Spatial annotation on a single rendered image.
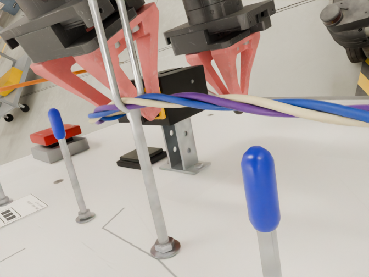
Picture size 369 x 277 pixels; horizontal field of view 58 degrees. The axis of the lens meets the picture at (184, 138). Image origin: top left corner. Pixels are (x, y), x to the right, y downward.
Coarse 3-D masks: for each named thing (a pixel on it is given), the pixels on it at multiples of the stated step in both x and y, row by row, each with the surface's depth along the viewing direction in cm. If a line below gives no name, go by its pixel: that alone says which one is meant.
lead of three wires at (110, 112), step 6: (96, 108) 19; (102, 108) 18; (108, 108) 17; (114, 108) 17; (90, 114) 19; (96, 114) 19; (102, 114) 18; (108, 114) 18; (114, 114) 24; (120, 114) 25; (90, 120) 21; (96, 120) 20; (102, 120) 23; (108, 120) 24
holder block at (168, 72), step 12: (168, 72) 29; (180, 72) 27; (192, 72) 28; (168, 84) 26; (180, 84) 27; (192, 84) 29; (204, 84) 30; (168, 108) 26; (180, 108) 28; (192, 108) 29; (156, 120) 28; (168, 120) 27; (180, 120) 28
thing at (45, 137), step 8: (48, 128) 45; (64, 128) 43; (72, 128) 43; (80, 128) 44; (32, 136) 43; (40, 136) 41; (48, 136) 41; (72, 136) 43; (40, 144) 42; (48, 144) 41; (56, 144) 43
